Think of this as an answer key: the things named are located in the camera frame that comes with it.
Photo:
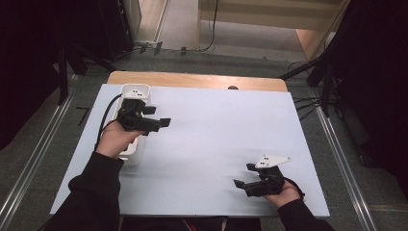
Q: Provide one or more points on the white power strip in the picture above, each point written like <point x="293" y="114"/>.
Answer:
<point x="134" y="150"/>

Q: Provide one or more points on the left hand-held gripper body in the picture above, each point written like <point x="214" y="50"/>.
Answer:
<point x="136" y="117"/>

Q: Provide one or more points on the black metal stand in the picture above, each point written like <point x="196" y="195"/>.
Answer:
<point x="64" y="70"/>
<point x="320" y="73"/>

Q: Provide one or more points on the person's left hand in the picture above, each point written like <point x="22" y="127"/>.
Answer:
<point x="114" y="139"/>

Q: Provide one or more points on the dark curtain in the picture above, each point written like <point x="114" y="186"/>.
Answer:
<point x="29" y="64"/>
<point x="375" y="80"/>

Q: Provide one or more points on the wooden table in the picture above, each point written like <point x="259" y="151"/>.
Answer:
<point x="192" y="80"/>

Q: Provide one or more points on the aluminium floor rail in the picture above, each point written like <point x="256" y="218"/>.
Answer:
<point x="344" y="170"/>
<point x="35" y="154"/>

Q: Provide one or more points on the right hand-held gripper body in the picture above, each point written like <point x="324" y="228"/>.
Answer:
<point x="266" y="179"/>

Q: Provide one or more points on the person's right hand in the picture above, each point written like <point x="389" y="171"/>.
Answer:
<point x="284" y="195"/>

